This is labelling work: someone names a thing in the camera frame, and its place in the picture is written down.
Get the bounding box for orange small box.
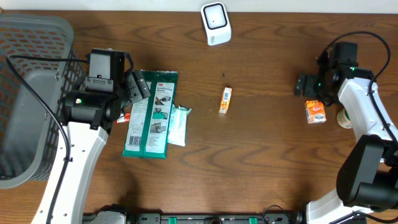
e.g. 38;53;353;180
305;100;326;124
219;87;233;114

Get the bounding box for red snack stick packet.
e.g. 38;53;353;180
116;113;131;123

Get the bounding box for green white gloves package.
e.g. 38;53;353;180
122;70;178;159

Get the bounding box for green lid jar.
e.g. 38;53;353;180
336;108;353;129

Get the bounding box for white mint wipes pack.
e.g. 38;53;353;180
167;105;192;147

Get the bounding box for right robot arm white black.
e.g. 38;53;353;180
295;65;397;223

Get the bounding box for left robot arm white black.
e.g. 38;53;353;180
33;69;150;223

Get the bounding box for white barcode scanner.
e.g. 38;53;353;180
200;2;232;46

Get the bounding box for grey plastic mesh basket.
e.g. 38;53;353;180
1;14;85;189

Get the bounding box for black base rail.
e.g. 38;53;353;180
125;212;305;224

